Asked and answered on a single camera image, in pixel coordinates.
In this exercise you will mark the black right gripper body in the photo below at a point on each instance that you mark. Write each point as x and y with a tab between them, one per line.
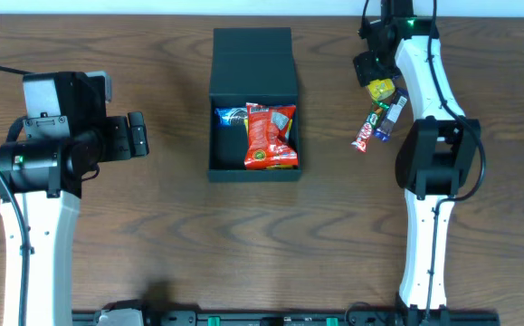
368	68

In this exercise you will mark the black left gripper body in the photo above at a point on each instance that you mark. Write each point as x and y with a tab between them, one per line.
120	137

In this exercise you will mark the yellow round candy pack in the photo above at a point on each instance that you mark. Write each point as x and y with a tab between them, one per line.
381	89

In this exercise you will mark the blue Oreo cookie pack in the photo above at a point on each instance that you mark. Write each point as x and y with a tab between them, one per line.
228	117

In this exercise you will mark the dark blue chocolate bar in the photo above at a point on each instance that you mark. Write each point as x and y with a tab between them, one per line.
385	127

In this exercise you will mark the red KitKat bar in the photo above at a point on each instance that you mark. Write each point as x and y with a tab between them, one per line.
366	130

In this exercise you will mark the red snack bag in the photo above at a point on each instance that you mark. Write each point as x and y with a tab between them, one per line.
277	114

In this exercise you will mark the dark green box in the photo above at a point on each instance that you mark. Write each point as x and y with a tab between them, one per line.
250	65

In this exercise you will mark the yellow snack bag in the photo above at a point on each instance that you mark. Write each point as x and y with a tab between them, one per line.
268	145

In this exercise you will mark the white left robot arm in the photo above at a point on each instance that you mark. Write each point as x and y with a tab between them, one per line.
48	154

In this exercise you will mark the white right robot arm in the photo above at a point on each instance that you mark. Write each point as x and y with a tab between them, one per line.
436	156

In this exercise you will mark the green candy wrapper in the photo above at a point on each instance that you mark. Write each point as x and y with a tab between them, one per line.
381	104

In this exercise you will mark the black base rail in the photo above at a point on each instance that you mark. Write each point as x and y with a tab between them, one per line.
357	314

